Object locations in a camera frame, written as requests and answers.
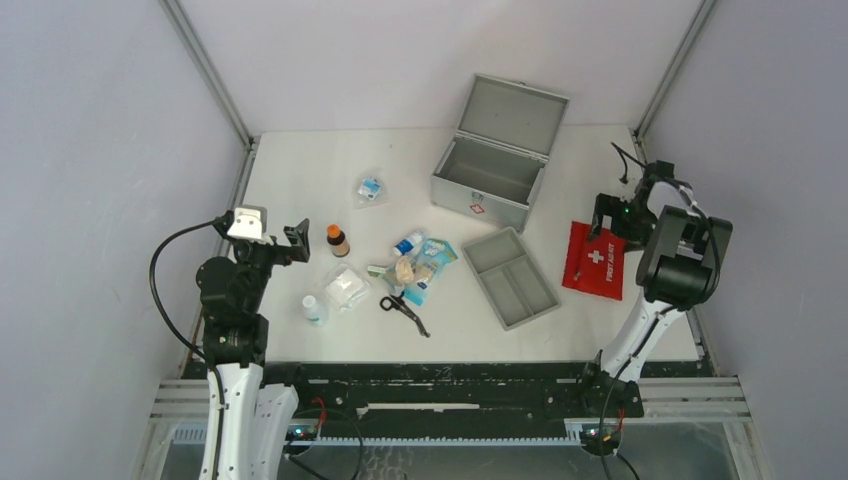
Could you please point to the grey plastic divider tray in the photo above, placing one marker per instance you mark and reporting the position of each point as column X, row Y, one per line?
column 510, row 278

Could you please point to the bagged small blue box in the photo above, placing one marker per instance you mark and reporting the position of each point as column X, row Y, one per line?
column 370, row 191

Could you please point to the grey metal medicine box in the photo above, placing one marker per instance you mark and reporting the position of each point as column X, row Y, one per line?
column 494, row 165

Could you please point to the clear bottle white cap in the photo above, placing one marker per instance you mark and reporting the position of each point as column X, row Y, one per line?
column 314, row 310

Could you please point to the red first aid pouch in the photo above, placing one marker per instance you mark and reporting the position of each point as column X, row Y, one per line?
column 594, row 267

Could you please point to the brown bottle orange cap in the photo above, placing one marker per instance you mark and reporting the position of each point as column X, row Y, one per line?
column 337, row 241

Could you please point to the black medical scissors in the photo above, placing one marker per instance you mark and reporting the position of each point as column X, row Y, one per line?
column 392, row 302

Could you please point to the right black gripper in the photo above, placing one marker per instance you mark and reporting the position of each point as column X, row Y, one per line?
column 609, row 205

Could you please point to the bagged white gauze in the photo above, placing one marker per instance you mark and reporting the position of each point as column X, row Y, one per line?
column 345, row 287

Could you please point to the small green white box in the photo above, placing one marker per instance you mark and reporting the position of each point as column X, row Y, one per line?
column 376, row 271

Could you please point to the blue plaster packet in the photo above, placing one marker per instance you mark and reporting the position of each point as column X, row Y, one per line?
column 431, row 259

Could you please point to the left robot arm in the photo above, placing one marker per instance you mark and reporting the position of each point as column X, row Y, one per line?
column 248, row 417

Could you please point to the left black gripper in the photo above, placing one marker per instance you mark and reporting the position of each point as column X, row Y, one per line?
column 298, row 250

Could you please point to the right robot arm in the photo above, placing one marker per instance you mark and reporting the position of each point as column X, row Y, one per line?
column 683, row 250

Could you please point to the beige bandage roll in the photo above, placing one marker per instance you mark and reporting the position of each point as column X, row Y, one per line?
column 405, row 270

